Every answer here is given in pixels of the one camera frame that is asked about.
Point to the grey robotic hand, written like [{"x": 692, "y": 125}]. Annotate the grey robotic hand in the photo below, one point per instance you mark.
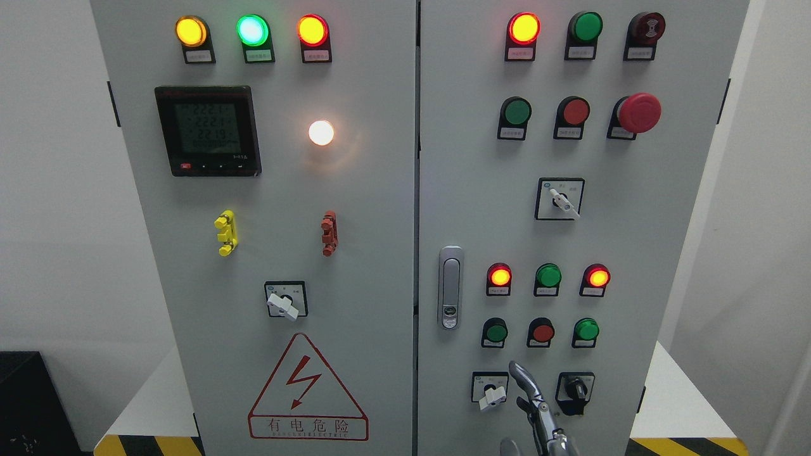
[{"x": 549, "y": 438}]

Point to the silver door handle lock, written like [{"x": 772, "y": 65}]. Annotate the silver door handle lock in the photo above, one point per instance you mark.
[{"x": 450, "y": 285}]

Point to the grey right cabinet door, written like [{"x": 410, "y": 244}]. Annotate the grey right cabinet door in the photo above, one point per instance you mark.
[{"x": 479, "y": 193}]

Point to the grey cabinet door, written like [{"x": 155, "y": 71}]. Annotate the grey cabinet door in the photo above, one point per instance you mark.
[
  {"x": 479, "y": 193},
  {"x": 360, "y": 299}
]

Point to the grey left cabinet door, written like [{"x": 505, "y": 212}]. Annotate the grey left cabinet door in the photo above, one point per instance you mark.
[{"x": 360, "y": 299}]

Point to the red-orange indicator light left door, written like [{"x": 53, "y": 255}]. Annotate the red-orange indicator light left door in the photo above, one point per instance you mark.
[{"x": 314, "y": 37}]

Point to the yellow black hazard tape right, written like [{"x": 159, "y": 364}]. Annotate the yellow black hazard tape right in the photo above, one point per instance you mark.
[{"x": 686, "y": 446}]

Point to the yellow black hazard tape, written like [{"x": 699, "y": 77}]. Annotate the yellow black hazard tape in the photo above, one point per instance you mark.
[
  {"x": 149, "y": 445},
  {"x": 686, "y": 446}
]

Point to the red push button lower middle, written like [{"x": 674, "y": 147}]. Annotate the red push button lower middle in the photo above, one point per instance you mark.
[{"x": 540, "y": 333}]

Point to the red push button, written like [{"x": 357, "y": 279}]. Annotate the red push button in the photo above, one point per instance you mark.
[
  {"x": 571, "y": 115},
  {"x": 540, "y": 333}
]

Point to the green push button lower right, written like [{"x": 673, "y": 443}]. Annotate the green push button lower right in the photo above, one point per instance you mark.
[{"x": 585, "y": 333}]

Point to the green push button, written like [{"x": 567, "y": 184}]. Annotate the green push button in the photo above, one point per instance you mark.
[
  {"x": 585, "y": 333},
  {"x": 514, "y": 119},
  {"x": 494, "y": 334}
]

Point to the green push button lower left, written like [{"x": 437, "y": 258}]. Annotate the green push button lower left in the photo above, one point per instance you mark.
[{"x": 494, "y": 334}]

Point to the green indicator lower middle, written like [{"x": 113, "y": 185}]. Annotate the green indicator lower middle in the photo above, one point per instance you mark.
[{"x": 547, "y": 280}]

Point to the red lit indicator lower right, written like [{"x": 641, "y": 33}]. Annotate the red lit indicator lower right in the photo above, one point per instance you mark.
[{"x": 594, "y": 280}]

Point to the red lit indicator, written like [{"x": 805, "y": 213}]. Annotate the red lit indicator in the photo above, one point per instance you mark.
[
  {"x": 594, "y": 280},
  {"x": 521, "y": 37},
  {"x": 499, "y": 279}
]

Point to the red lit indicator lower left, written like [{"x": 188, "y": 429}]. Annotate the red lit indicator lower left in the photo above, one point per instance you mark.
[{"x": 499, "y": 279}]

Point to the red electrical hazard warning sticker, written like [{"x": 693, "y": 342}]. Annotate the red electrical hazard warning sticker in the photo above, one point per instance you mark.
[{"x": 304, "y": 399}]

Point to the red plastic terminal clip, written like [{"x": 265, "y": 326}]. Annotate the red plastic terminal clip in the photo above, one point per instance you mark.
[{"x": 329, "y": 236}]

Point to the red push button upper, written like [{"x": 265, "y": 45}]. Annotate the red push button upper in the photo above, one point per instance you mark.
[{"x": 571, "y": 115}]

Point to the green push button upper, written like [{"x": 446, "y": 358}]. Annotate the green push button upper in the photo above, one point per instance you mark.
[{"x": 514, "y": 119}]

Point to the red emergency stop mushroom button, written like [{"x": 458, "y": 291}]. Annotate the red emergency stop mushroom button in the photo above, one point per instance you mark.
[{"x": 633, "y": 115}]

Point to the yellow plastic terminal clip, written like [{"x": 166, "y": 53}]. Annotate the yellow plastic terminal clip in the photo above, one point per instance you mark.
[{"x": 227, "y": 233}]

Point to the white lit indicator lamp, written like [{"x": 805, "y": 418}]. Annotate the white lit indicator lamp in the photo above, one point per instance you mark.
[{"x": 321, "y": 132}]

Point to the red lit indicator top right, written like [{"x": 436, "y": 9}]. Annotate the red lit indicator top right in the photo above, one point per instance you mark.
[{"x": 521, "y": 37}]

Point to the green indicator top right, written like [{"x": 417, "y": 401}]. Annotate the green indicator top right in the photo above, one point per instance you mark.
[{"x": 582, "y": 36}]

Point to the dark red buzzer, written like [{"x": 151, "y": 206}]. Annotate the dark red buzzer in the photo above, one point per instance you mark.
[{"x": 644, "y": 31}]

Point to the yellow black hazard tape left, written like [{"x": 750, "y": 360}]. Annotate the yellow black hazard tape left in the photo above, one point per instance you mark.
[{"x": 149, "y": 445}]

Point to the black digital power meter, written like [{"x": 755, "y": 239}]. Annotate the black digital power meter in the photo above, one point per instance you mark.
[{"x": 209, "y": 131}]

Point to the green lit indicator light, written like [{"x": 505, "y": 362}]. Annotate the green lit indicator light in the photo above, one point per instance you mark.
[{"x": 256, "y": 39}]

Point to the black box on floor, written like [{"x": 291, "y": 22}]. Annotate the black box on floor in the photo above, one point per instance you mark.
[{"x": 33, "y": 421}]

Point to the yellow indicator light top left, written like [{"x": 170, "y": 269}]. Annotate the yellow indicator light top left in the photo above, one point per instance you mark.
[{"x": 194, "y": 35}]

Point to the black selector switch right door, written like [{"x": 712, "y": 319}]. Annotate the black selector switch right door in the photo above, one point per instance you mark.
[{"x": 573, "y": 391}]

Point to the white selector switch right door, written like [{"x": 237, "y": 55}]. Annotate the white selector switch right door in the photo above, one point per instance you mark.
[{"x": 489, "y": 388}]

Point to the white selector switch door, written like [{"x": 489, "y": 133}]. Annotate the white selector switch door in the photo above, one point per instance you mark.
[
  {"x": 489, "y": 388},
  {"x": 287, "y": 299}
]

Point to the white key selector switch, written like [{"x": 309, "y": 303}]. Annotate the white key selector switch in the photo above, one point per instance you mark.
[{"x": 559, "y": 198}]

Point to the white selector switch left door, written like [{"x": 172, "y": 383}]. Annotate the white selector switch left door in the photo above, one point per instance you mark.
[{"x": 287, "y": 299}]

